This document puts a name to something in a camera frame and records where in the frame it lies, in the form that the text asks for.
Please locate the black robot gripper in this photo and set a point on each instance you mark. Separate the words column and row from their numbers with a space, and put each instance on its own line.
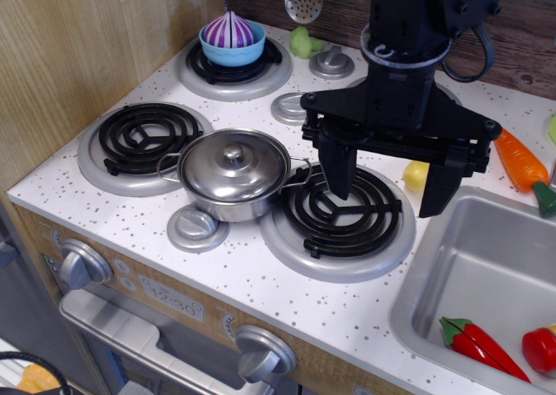
column 400, row 113

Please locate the steel pot lid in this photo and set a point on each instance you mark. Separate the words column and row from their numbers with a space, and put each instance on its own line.
column 234, row 165

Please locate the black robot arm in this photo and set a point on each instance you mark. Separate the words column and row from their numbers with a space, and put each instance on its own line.
column 412, row 34

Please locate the small steel pot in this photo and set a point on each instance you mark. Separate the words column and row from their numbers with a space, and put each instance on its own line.
column 245, row 211

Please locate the yellow toy squash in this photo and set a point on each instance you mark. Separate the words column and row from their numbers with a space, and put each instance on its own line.
column 415, row 176

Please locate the front right black burner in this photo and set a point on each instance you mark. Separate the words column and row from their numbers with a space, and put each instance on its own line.
column 320, row 236

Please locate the back silver stovetop knob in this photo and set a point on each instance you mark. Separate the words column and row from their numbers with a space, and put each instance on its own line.
column 332, row 64

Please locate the silver stovetop knob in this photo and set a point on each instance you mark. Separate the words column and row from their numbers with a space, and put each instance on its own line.
column 194, row 231
column 287, row 109
column 332, row 64

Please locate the middle silver stovetop knob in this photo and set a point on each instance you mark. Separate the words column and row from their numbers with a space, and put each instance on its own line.
column 287, row 109

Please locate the silver toy sink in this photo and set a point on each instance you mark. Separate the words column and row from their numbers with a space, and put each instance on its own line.
column 489, row 259

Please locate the orange toy carrot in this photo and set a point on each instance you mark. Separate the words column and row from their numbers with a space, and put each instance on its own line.
column 526, row 171

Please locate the green toy broccoli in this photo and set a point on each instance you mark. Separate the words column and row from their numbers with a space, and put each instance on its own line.
column 302, row 44

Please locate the back left black burner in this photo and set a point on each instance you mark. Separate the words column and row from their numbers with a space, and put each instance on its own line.
column 233, row 84

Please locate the light green toy at edge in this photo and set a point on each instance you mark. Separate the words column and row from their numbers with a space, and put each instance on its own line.
column 552, row 129

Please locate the red toy chili pepper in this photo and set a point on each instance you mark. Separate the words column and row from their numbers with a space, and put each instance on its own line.
column 466, row 338

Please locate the blue plastic bowl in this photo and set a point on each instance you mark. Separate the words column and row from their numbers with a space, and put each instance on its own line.
column 235, row 57

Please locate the hanging round metal skimmer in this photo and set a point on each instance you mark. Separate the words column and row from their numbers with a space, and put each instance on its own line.
column 303, row 11

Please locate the purple striped toy onion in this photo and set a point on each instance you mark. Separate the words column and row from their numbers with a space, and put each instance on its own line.
column 229, row 31

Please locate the front silver stovetop knob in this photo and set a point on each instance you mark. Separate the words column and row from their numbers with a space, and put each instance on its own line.
column 194, row 231

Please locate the right silver oven knob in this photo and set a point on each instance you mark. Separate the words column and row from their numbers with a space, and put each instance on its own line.
column 262, row 354

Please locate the silver oven knob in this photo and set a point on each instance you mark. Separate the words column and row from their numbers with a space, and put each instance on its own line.
column 262, row 354
column 82, row 265

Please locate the red toy tomato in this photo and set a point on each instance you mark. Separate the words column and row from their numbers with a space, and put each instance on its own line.
column 538, row 347

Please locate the front left black burner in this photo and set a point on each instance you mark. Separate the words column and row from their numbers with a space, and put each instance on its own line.
column 133, row 151

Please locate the left silver oven knob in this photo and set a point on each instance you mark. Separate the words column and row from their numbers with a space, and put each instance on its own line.
column 82, row 265

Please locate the orange toy on floor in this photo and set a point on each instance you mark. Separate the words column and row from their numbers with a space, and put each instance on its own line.
column 36, row 378

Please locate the silver oven door handle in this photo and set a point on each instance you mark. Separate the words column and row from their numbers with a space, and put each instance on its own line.
column 137, row 341

